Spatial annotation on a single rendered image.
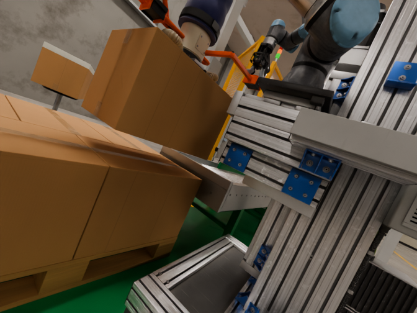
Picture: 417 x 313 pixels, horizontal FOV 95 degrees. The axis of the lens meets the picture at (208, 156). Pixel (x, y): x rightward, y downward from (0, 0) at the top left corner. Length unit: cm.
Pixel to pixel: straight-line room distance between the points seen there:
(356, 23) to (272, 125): 31
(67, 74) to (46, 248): 198
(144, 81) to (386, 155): 74
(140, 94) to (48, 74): 189
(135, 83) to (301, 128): 58
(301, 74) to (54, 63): 236
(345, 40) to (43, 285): 123
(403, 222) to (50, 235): 110
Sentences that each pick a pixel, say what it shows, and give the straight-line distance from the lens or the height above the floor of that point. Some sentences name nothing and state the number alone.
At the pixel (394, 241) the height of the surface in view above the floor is 56.
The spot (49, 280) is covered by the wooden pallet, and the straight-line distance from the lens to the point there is 102.
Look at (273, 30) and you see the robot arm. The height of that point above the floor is 148.
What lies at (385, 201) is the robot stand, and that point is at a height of 83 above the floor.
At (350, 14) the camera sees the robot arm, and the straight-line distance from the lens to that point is 65.
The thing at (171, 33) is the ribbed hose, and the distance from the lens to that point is 100.
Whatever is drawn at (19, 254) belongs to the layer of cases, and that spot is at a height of 21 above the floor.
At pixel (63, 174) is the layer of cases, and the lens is 77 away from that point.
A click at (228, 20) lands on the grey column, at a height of 225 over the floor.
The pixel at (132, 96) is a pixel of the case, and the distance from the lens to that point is 79.
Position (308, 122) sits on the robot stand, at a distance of 53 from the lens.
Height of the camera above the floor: 78
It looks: 4 degrees down
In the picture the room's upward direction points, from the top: 24 degrees clockwise
